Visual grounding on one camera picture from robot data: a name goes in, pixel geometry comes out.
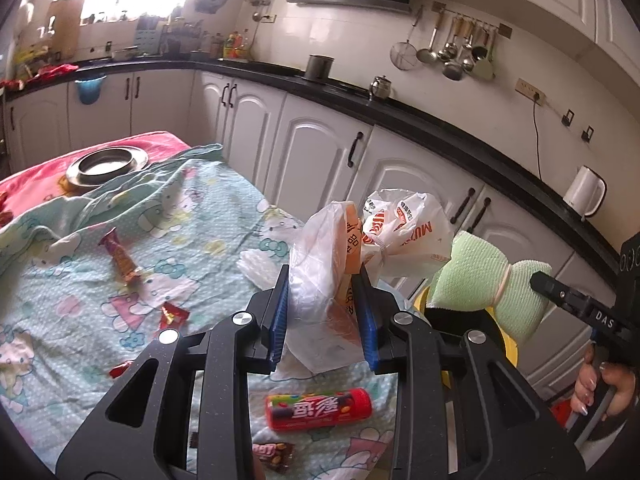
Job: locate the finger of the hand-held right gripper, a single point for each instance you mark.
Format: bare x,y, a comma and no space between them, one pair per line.
575,302

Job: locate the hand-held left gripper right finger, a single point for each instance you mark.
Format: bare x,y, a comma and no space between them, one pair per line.
367,325

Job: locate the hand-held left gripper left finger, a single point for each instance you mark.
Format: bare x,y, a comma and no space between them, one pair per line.
279,320

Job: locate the yellow rimmed bin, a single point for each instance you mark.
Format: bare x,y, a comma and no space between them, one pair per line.
510,345

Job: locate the white printed plastic bag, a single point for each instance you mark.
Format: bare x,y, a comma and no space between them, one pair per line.
415,240

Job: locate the green mesh sponge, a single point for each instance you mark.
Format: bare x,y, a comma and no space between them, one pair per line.
475,275

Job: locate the brown chocolate bar wrapper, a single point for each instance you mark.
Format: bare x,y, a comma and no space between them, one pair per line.
272,455

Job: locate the person's right hand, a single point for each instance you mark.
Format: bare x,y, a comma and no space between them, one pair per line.
587,385

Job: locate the red candy tube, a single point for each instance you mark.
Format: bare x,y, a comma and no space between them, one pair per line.
320,410

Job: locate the white electric kettle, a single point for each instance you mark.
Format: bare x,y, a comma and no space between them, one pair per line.
585,192

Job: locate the small red wrapper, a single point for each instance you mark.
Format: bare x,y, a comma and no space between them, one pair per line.
174,317
119,370

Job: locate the cartoon printed blanket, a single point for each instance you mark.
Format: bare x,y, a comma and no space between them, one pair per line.
175,220

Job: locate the red yellow snack wrapper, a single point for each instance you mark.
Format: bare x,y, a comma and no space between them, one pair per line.
122,260

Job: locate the white lower kitchen cabinets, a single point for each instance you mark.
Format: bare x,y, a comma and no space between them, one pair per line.
310,130

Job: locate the black kitchen countertop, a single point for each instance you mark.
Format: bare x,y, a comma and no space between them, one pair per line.
450,130

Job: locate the round metal dish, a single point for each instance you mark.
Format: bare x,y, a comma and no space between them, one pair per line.
107,165

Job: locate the metal teapot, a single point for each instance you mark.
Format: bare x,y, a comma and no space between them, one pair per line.
380,89

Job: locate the metal spatula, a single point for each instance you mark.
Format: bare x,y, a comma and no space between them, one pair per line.
484,71

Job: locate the dark metal pot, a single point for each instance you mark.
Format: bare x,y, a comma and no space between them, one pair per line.
318,67

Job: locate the black ladle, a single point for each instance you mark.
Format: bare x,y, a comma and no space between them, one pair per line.
479,52

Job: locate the yellow cooking oil bottle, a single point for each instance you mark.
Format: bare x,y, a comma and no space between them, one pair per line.
235,47

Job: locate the metal ladle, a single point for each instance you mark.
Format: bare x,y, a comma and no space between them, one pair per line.
447,51
426,55

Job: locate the pink blanket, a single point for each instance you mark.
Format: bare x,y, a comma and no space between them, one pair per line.
40,175

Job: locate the blue hanging bin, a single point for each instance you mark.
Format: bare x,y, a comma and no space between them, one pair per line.
90,91

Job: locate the spice rack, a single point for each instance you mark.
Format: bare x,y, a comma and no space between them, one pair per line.
185,37

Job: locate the red cloth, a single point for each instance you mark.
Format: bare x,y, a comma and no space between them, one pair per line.
55,71

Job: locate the wooden cutting board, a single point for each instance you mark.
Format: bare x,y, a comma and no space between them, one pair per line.
65,25

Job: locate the dark wall hook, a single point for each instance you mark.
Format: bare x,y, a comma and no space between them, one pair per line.
588,135
567,119

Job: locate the wall power outlet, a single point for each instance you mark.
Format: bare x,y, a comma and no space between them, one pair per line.
527,89

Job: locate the wall utensil rail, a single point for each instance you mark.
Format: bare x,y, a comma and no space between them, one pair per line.
470,16

